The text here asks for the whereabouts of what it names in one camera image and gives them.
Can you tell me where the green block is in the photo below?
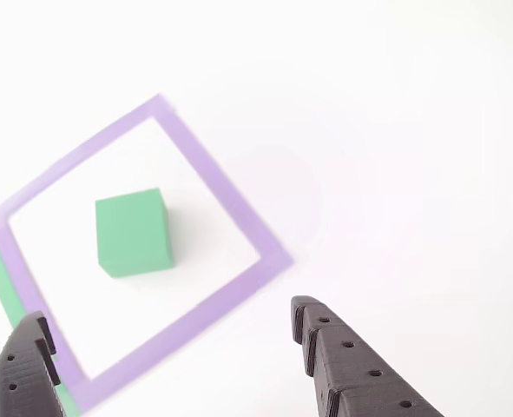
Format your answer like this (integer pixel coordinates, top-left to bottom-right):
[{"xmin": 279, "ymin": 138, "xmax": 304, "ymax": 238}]
[{"xmin": 95, "ymin": 187, "xmax": 174, "ymax": 279}]

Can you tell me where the green tape square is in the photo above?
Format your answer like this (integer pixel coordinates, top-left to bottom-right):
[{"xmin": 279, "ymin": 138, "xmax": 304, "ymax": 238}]
[{"xmin": 0, "ymin": 216, "xmax": 82, "ymax": 417}]

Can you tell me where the purple tape square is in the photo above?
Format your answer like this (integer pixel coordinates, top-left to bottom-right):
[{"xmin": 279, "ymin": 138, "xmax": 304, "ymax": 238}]
[{"xmin": 0, "ymin": 92, "xmax": 295, "ymax": 412}]

